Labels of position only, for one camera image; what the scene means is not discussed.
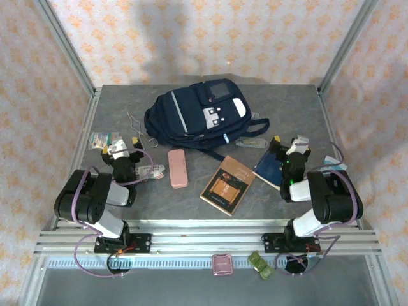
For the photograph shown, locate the dark blue book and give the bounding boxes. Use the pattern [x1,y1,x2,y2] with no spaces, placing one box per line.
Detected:
[253,149,283,191]

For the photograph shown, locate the clear plastic pen pack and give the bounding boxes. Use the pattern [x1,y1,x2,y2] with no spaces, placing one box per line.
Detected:
[235,136,268,149]

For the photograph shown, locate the red white printed packet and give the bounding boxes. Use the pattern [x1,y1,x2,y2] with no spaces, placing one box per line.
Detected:
[135,164,166,181]

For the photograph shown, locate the pink pencil case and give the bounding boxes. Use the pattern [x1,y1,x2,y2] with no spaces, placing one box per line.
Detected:
[168,149,189,189]

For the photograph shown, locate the brown cover book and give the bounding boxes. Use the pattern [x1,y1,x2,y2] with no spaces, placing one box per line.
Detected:
[200,155,257,217]

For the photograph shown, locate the navy blue backpack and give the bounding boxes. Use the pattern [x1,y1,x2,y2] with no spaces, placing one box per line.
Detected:
[143,78,271,162]

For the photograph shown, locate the blue white tissue pack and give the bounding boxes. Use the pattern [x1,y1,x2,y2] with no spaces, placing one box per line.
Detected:
[323,155,348,173]

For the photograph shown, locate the green white sachet packet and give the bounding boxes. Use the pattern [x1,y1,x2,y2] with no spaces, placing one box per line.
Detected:
[88,131,120,150]

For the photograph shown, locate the pink square plastic box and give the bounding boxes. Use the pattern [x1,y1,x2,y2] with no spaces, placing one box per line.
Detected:
[212,254,235,277]

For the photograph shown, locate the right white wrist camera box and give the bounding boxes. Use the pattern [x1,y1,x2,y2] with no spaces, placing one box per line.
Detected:
[288,135,310,154]

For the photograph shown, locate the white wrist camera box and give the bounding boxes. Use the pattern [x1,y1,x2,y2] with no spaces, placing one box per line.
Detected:
[107,141,129,159]
[288,135,310,154]

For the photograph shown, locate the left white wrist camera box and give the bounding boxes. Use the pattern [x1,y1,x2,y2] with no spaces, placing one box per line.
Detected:
[107,141,129,159]

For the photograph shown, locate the metal wire tongs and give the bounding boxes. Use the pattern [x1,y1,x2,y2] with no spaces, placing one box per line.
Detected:
[127,105,159,149]

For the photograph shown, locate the aluminium table side rail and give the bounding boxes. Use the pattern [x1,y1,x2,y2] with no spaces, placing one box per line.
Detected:
[50,87,103,230]
[317,87,365,229]

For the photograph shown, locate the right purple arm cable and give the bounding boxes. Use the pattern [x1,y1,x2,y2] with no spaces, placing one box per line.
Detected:
[274,140,360,277]

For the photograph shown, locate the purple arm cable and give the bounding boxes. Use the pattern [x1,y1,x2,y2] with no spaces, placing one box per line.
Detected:
[274,140,360,277]
[73,147,156,278]

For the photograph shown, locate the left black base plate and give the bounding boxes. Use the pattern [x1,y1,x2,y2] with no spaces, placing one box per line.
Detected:
[94,233,152,255]

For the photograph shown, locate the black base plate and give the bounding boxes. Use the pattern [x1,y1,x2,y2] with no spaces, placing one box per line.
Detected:
[261,232,321,254]
[94,233,152,255]

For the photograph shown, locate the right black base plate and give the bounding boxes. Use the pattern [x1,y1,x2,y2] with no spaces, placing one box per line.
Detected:
[261,232,321,254]

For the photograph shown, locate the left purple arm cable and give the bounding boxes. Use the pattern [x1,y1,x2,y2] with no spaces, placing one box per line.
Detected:
[73,147,156,278]

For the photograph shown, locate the aluminium front rail frame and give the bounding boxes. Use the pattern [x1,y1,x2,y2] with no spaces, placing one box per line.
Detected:
[33,218,382,256]

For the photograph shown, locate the aluminium frame post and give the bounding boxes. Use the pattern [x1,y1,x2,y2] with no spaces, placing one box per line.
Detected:
[33,0,97,96]
[317,0,380,96]

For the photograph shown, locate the slotted grey cable duct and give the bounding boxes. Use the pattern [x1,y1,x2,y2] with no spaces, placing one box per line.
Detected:
[47,258,288,269]

